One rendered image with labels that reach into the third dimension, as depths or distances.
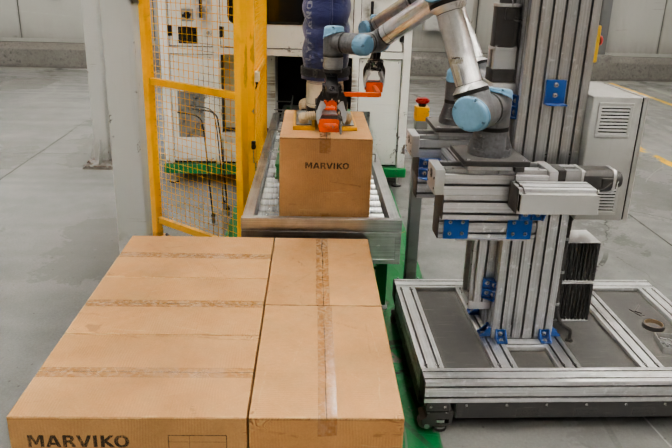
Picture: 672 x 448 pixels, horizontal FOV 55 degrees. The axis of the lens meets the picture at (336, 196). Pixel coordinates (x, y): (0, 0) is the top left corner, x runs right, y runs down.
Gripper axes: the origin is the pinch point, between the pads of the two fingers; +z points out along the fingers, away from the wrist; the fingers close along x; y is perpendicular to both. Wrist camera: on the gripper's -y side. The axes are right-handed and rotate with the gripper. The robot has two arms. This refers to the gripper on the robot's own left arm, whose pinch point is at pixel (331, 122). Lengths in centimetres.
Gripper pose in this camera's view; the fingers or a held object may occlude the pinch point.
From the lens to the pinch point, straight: 247.8
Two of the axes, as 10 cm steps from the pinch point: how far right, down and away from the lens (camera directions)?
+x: -10.0, -0.1, -0.6
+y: -0.5, -3.3, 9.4
